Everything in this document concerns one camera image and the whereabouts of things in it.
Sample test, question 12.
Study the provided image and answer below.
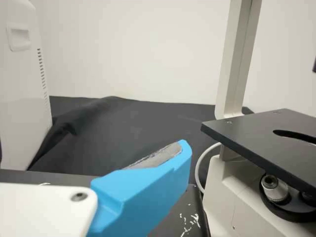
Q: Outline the white incubator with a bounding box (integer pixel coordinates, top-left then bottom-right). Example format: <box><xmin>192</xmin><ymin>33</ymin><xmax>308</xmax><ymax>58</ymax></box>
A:
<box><xmin>0</xmin><ymin>0</ymin><xmax>53</xmax><ymax>171</ymax></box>

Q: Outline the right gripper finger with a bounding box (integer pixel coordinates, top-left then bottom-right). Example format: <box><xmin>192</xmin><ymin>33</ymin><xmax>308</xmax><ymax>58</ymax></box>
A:
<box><xmin>86</xmin><ymin>139</ymin><xmax>193</xmax><ymax>237</ymax></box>

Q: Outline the cream microscope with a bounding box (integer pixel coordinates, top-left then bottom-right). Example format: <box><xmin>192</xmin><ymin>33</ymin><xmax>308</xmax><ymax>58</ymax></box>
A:
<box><xmin>200</xmin><ymin>0</ymin><xmax>316</xmax><ymax>237</ymax></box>

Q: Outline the white cable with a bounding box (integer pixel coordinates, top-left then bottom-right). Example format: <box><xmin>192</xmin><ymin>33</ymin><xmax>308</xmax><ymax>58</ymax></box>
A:
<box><xmin>195</xmin><ymin>142</ymin><xmax>221</xmax><ymax>196</ymax></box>

